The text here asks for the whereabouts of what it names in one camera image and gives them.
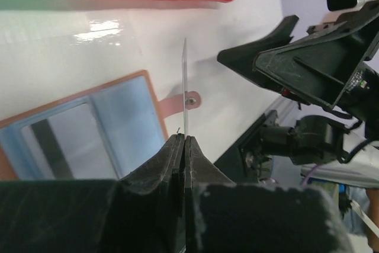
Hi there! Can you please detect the aluminium front rail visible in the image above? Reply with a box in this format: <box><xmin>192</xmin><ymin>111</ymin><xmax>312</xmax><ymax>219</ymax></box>
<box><xmin>265</xmin><ymin>97</ymin><xmax>300</xmax><ymax>126</ymax></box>

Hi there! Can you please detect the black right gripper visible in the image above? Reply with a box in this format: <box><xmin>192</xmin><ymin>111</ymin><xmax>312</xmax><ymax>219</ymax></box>
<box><xmin>253</xmin><ymin>1</ymin><xmax>378</xmax><ymax>123</ymax></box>

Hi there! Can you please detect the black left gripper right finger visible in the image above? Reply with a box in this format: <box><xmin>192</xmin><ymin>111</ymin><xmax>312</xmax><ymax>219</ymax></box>
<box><xmin>184</xmin><ymin>136</ymin><xmax>354</xmax><ymax>252</ymax></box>

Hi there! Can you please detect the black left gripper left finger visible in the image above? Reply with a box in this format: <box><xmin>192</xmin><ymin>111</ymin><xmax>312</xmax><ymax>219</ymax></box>
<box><xmin>1</xmin><ymin>134</ymin><xmax>185</xmax><ymax>252</ymax></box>

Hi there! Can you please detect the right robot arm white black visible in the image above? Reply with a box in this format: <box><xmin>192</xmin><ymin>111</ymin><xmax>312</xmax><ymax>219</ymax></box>
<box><xmin>217</xmin><ymin>1</ymin><xmax>378</xmax><ymax>172</ymax></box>

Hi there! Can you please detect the brown leather card holder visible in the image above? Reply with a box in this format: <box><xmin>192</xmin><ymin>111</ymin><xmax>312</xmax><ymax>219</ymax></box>
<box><xmin>1</xmin><ymin>70</ymin><xmax>201</xmax><ymax>181</ymax></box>

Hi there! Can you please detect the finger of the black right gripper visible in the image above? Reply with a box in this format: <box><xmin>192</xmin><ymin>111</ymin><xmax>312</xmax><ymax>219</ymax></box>
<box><xmin>217</xmin><ymin>15</ymin><xmax>299</xmax><ymax>93</ymax></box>

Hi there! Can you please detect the dark grey VIP card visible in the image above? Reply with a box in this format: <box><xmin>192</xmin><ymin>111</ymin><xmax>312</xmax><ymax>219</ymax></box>
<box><xmin>182</xmin><ymin>38</ymin><xmax>188</xmax><ymax>137</ymax></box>

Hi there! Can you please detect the white card grey stripe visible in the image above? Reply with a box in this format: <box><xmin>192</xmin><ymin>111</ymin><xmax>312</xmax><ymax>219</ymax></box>
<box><xmin>20</xmin><ymin>103</ymin><xmax>117</xmax><ymax>180</ymax></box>

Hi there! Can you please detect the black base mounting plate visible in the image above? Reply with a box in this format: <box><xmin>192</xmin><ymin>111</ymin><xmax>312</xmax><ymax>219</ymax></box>
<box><xmin>214</xmin><ymin>110</ymin><xmax>278</xmax><ymax>184</ymax></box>

